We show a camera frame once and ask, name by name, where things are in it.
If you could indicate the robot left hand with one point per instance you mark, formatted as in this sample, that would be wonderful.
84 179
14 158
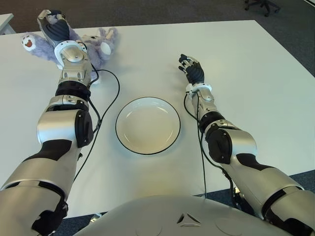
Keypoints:
56 30

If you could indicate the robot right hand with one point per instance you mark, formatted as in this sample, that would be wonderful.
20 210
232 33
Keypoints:
195 73

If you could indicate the purple plush bunny doll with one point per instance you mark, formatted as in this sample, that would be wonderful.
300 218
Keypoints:
39 49

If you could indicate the robot right arm silver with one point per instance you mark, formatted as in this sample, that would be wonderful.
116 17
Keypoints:
243 147

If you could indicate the robot left arm silver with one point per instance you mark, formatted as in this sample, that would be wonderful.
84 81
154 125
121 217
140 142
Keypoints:
56 127

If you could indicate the white plate black rim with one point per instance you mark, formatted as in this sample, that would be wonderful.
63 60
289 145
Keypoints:
148 126

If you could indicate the black office chair base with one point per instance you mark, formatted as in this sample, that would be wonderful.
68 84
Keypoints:
262 5

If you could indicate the silver robot torso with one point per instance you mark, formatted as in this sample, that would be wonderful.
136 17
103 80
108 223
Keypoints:
172 216

